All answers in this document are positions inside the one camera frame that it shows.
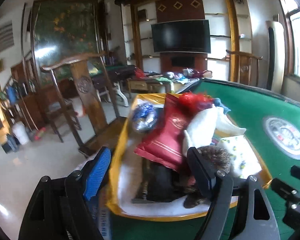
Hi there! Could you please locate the white cloth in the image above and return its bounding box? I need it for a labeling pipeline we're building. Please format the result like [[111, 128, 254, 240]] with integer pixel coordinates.
[[182, 105, 247, 157]]

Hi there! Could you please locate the red fabric pouch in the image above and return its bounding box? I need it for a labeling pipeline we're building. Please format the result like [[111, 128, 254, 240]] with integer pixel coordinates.
[[134, 94, 192, 172]]

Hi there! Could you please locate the blue white plastic bag bundle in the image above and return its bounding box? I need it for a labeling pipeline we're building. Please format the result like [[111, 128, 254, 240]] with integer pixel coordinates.
[[132, 102, 158, 133]]

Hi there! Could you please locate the yellow cardboard box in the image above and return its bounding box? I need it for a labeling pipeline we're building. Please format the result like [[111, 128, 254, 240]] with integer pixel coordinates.
[[107, 93, 273, 222]]

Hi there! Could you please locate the round mahjong table centre panel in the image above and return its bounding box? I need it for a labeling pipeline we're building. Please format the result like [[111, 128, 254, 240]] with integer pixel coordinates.
[[262, 116, 300, 160]]

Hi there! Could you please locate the wooden chair near box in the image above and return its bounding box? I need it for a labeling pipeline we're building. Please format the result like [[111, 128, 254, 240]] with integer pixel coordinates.
[[41, 52, 125, 157]]

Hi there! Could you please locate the low wooden coffee table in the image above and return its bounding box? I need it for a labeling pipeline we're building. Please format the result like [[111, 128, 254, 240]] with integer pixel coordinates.
[[127, 76, 200, 97]]

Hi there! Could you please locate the wooden chair by window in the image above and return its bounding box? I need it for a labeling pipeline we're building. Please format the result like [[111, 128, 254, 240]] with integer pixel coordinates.
[[226, 50, 263, 87]]

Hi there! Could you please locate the white floor air conditioner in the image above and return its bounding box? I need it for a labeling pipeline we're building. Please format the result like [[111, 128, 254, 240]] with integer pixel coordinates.
[[266, 21, 286, 94]]

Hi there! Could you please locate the black flat television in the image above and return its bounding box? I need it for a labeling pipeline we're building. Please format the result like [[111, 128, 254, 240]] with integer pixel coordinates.
[[151, 20, 211, 54]]

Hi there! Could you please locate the large floral painting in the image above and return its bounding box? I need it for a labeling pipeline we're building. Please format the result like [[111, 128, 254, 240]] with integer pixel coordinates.
[[31, 0, 99, 87]]

